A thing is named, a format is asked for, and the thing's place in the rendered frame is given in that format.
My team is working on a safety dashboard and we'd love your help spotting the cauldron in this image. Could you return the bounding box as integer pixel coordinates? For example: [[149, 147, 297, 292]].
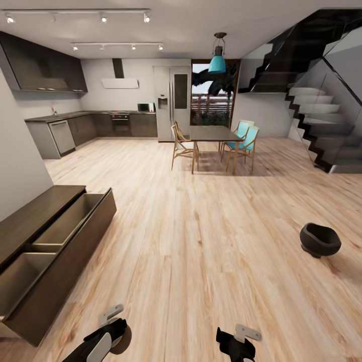
[[300, 223, 341, 258]]

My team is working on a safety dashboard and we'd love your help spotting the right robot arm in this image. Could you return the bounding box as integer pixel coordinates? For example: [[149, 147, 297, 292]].
[[216, 323, 262, 362]]

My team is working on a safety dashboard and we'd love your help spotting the pillar candle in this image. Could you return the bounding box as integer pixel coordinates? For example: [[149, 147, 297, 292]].
[[109, 317, 132, 355]]

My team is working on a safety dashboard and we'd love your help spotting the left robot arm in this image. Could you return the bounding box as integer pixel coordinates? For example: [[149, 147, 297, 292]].
[[62, 304, 127, 362]]

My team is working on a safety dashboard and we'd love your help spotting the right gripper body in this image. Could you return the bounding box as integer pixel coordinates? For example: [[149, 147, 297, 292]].
[[219, 331, 254, 359]]

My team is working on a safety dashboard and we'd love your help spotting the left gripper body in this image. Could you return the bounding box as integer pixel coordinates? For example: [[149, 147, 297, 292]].
[[104, 318, 125, 342]]

